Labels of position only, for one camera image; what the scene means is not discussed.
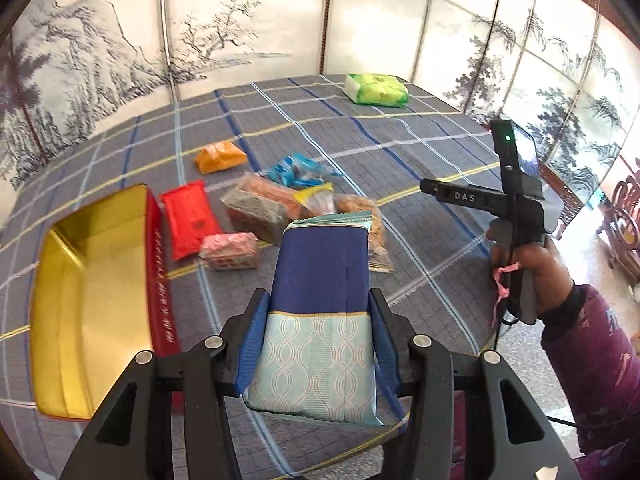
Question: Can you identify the black cable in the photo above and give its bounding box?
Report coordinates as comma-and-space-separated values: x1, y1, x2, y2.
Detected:
491, 303, 582, 428

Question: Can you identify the carved wooden chair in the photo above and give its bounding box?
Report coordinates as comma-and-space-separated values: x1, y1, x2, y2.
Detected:
540, 164, 639, 287

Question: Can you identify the reddish dried snack bag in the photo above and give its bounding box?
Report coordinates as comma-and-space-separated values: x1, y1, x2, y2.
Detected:
238, 172, 302, 220

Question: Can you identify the red snack packet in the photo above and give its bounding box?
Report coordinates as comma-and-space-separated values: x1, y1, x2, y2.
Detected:
160, 180, 222, 260

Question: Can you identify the pink strap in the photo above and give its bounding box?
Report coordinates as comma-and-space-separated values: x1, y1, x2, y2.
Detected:
490, 260, 522, 323

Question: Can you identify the pink snack packet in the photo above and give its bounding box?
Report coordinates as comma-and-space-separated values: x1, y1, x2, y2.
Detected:
198, 232, 259, 271

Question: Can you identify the gold and red tin box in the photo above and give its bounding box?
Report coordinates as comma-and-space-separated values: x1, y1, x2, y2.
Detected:
29, 184, 180, 420

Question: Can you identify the orange snack packet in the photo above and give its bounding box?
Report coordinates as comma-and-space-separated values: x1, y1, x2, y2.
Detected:
194, 140, 248, 174

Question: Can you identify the painted folding screen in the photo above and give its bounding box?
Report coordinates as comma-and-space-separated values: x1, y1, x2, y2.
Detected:
1, 0, 639, 214

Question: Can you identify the yellow snack packet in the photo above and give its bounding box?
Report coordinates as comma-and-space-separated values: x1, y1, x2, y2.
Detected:
293, 182, 336, 216

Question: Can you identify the clear brown pastry packet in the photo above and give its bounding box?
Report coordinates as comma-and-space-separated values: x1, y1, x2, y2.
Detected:
334, 194, 394, 273

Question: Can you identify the blue and teal snack pack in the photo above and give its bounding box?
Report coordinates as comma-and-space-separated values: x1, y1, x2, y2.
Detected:
234, 210, 381, 427

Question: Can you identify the dark seaweed snack bag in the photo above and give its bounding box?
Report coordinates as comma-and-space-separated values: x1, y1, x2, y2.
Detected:
221, 188, 290, 246

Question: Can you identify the green tissue pack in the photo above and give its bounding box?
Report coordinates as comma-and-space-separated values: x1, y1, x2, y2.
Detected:
343, 73, 409, 107

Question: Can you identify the right hand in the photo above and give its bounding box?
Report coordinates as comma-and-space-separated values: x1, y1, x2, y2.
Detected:
486, 230, 574, 315

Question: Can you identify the blue snack packet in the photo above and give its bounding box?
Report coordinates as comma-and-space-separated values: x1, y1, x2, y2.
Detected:
267, 153, 343, 190

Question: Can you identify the grey plaid tablecloth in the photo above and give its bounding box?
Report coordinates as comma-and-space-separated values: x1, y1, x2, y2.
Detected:
1, 75, 499, 476

